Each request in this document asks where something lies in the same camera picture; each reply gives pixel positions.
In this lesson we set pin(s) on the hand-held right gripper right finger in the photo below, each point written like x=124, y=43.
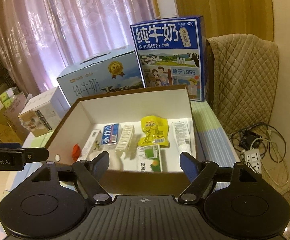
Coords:
x=188, y=163

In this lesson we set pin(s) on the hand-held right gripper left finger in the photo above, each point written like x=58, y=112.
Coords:
x=98, y=165

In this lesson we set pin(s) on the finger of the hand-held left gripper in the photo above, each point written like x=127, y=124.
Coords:
x=35, y=155
x=7, y=147

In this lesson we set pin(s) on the white box with green picture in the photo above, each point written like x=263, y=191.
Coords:
x=91, y=142

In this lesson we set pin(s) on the red small wrapper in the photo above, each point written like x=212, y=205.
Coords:
x=76, y=152

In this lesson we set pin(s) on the white tube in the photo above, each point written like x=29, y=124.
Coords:
x=182, y=135

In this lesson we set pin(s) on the blue snack packet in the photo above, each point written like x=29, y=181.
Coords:
x=111, y=133

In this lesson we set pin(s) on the white blister tray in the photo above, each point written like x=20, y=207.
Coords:
x=125, y=138

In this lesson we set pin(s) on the green and white box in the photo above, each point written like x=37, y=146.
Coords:
x=148, y=157

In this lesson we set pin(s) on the yellow snack packet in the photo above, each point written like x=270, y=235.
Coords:
x=152, y=132

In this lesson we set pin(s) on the white cardboard box brown outside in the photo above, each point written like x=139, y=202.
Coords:
x=135, y=105

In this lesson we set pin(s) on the small tan printed box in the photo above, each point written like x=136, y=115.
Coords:
x=39, y=122

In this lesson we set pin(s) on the stack of green boxes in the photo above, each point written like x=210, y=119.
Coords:
x=6, y=100

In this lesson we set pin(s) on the large white cardboard box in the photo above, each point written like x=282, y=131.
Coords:
x=47, y=100

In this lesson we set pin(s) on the black power adapter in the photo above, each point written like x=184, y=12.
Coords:
x=249, y=138

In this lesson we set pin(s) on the light blue milk carton box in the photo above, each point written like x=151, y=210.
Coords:
x=97, y=77

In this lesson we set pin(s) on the quilted beige chair cover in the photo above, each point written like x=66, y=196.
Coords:
x=244, y=80

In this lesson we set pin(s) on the pink curtain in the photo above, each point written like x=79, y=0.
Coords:
x=72, y=25

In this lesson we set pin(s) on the wooden wardrobe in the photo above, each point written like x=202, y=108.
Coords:
x=222, y=7

